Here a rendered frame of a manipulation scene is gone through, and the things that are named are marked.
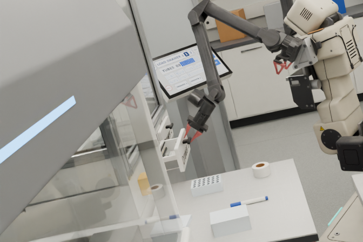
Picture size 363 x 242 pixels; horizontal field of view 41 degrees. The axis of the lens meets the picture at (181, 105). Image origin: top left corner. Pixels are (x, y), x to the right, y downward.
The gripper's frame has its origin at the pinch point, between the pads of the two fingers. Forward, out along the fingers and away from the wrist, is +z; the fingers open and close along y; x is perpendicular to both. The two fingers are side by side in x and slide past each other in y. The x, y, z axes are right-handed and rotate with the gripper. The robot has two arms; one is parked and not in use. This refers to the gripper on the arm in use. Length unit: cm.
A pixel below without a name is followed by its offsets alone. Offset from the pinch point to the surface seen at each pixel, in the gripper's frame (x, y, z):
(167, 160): 15.7, 3.9, 7.9
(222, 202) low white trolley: 42.1, -20.4, 0.8
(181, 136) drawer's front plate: 2.5, 3.3, 0.2
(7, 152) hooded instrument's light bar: 162, 29, -42
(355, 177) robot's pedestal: 43, -54, -34
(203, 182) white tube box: 27.9, -12.5, 3.3
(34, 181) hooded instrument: 159, 26, -39
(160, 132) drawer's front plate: -14.0, 11.9, 9.3
